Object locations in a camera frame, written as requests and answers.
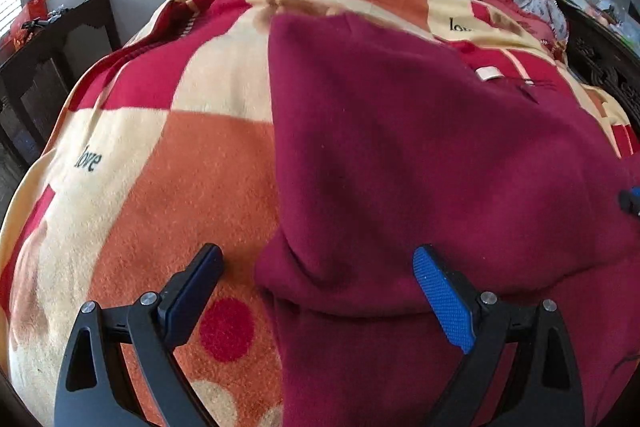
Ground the red orange printed blanket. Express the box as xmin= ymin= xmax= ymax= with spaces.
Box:
xmin=0 ymin=0 xmax=632 ymax=427

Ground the maroon fleece garment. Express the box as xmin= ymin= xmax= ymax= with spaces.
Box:
xmin=254 ymin=13 xmax=640 ymax=427

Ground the dark wooden cabinet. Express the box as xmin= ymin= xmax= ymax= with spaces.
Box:
xmin=0 ymin=0 xmax=124 ymax=168

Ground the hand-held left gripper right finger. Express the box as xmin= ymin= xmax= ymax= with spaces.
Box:
xmin=412 ymin=245 xmax=586 ymax=427

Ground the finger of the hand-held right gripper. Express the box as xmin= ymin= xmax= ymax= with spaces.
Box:
xmin=619 ymin=187 xmax=640 ymax=219

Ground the pile of small clutter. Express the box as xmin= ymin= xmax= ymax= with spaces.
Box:
xmin=595 ymin=0 xmax=640 ymax=38

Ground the red gift box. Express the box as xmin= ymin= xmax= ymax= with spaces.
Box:
xmin=9 ymin=0 xmax=47 ymax=48

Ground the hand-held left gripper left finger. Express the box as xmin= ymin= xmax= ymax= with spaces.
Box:
xmin=54 ymin=243 xmax=224 ymax=427

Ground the carved dark wooden furniture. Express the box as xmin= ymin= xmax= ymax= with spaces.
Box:
xmin=554 ymin=0 xmax=640 ymax=134

